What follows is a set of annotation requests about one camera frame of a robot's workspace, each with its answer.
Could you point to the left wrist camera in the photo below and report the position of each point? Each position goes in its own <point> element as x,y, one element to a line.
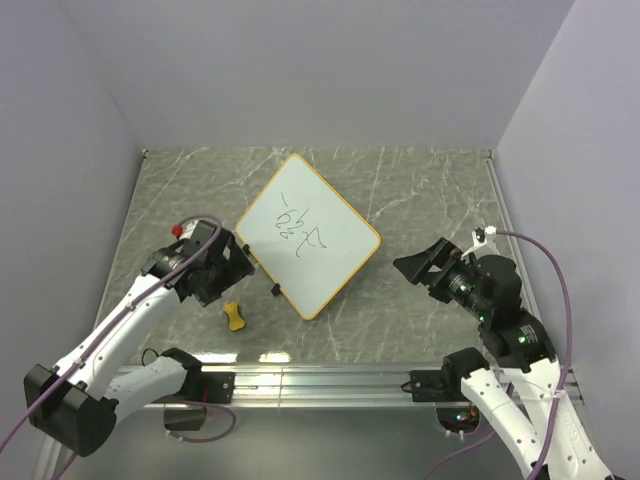
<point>192,235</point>

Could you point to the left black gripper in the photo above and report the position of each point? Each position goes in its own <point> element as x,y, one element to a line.
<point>236,267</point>

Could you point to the yellow-framed whiteboard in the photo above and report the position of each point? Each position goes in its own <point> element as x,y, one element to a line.
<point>306,237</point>

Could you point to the yellow whiteboard eraser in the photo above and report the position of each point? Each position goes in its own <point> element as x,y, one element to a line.
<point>234,316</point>

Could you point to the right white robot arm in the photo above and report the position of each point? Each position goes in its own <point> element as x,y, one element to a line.
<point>547,438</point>

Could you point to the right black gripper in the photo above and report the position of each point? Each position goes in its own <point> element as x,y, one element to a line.
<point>448,256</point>

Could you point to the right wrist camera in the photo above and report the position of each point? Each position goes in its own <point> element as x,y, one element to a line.
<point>483,243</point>

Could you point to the aluminium mounting rail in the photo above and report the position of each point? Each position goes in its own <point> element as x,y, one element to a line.
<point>341,386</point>

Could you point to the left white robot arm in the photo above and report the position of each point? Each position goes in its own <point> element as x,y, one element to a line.
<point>79,401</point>

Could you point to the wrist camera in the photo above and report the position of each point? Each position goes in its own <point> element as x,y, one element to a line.
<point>192,235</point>
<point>483,243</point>

